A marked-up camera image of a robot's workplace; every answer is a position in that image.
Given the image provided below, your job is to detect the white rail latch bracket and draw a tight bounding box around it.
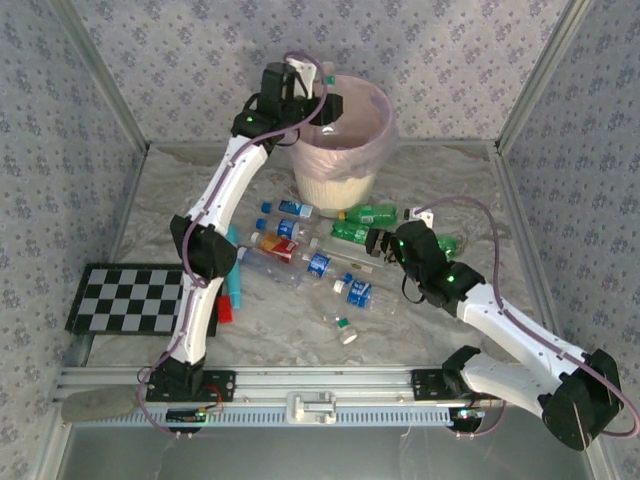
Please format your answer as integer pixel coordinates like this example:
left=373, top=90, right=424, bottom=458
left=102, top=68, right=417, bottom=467
left=284, top=390, right=338, bottom=426

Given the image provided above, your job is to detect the white-capped bottle blue label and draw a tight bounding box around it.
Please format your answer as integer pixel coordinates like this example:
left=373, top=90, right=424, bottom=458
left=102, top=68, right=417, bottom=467
left=332, top=272, right=401, bottom=315

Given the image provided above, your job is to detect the aluminium mounting rail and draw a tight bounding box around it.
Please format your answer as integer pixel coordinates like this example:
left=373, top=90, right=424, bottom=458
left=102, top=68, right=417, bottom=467
left=54, top=366, right=501, bottom=407

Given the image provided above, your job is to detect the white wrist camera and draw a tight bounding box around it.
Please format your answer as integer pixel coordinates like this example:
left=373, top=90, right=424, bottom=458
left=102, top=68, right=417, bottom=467
left=403, top=206, right=435, bottom=229
left=285, top=58, right=320, bottom=99

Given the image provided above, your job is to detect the blue-capped clear cola bottle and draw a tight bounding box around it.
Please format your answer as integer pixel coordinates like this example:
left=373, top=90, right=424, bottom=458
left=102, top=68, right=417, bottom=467
left=254, top=217, right=309, bottom=242

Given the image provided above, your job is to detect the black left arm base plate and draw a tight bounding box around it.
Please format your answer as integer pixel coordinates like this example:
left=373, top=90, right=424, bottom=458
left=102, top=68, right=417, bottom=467
left=144, top=368, right=237, bottom=404

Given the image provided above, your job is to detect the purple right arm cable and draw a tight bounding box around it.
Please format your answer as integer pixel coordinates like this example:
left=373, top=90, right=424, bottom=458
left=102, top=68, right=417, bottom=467
left=417, top=197, right=640, bottom=441

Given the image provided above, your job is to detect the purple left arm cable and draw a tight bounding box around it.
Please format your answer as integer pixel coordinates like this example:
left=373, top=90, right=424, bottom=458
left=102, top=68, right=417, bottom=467
left=137, top=51, right=330, bottom=441

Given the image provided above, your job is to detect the teal microphone-shaped cylinder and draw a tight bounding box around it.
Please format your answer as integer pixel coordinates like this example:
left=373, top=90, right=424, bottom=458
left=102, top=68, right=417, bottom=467
left=225, top=224, right=245, bottom=310

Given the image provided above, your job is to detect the pink plastic bin liner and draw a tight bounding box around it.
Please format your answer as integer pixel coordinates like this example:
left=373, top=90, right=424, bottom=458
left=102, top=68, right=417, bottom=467
left=291, top=74, right=400, bottom=184

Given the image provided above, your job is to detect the white-capped bottle orange-red label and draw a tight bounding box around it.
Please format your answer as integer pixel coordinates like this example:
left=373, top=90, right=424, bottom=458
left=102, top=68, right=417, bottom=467
left=249, top=231, right=301, bottom=265

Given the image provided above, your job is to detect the black white checkerboard panel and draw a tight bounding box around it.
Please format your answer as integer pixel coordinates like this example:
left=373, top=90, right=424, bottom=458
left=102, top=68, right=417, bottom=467
left=63, top=263, right=222, bottom=337

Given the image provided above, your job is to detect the green plastic bottle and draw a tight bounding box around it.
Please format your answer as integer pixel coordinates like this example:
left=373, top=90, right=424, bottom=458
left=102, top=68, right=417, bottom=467
left=329, top=222, right=374, bottom=245
left=436, top=233, right=470, bottom=261

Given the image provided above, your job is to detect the cream ribbed waste bin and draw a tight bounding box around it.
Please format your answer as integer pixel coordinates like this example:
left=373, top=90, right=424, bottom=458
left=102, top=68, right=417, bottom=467
left=293, top=164, right=377, bottom=219

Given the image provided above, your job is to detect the aluminium frame post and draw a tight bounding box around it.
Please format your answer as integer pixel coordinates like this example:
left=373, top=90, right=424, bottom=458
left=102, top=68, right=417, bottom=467
left=493, top=0, right=599, bottom=156
left=52, top=0, right=151, bottom=154

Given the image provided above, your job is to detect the slotted gray cable duct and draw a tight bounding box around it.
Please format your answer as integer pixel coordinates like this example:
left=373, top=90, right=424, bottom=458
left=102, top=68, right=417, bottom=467
left=64, top=403, right=464, bottom=427

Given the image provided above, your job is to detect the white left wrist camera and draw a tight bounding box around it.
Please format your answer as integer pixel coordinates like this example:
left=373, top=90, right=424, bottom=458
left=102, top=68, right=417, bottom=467
left=285, top=58, right=320, bottom=99

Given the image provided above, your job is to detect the green bottle with yellow cap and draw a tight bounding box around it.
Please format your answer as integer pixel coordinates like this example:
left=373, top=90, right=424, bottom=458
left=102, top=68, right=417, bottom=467
left=337, top=202, right=400, bottom=225

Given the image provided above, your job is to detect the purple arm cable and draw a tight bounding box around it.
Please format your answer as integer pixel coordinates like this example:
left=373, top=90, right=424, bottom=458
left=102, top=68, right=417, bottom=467
left=137, top=51, right=330, bottom=441
left=417, top=197, right=640, bottom=441

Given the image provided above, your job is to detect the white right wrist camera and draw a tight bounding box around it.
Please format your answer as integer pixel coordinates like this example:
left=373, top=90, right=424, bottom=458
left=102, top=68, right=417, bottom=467
left=403, top=206, right=435, bottom=229

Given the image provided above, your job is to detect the clear bottle blue-white label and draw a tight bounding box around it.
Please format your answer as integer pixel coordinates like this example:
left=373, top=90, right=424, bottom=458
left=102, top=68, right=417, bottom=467
left=259, top=198, right=317, bottom=220

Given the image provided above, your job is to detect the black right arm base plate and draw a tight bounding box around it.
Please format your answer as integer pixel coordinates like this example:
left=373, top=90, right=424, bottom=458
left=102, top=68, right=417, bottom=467
left=411, top=368, right=476, bottom=401

